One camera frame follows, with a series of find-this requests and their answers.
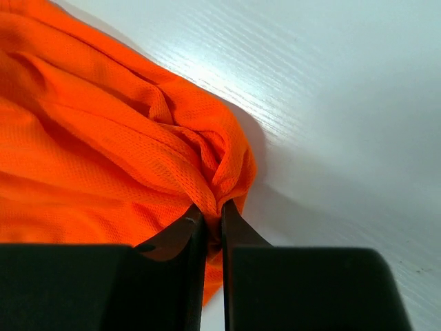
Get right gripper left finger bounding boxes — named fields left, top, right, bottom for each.
left=1, top=206, right=207, bottom=330

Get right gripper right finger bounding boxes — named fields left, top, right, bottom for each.
left=221, top=201, right=411, bottom=330

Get orange shorts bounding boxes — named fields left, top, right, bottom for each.
left=1, top=1, right=257, bottom=301

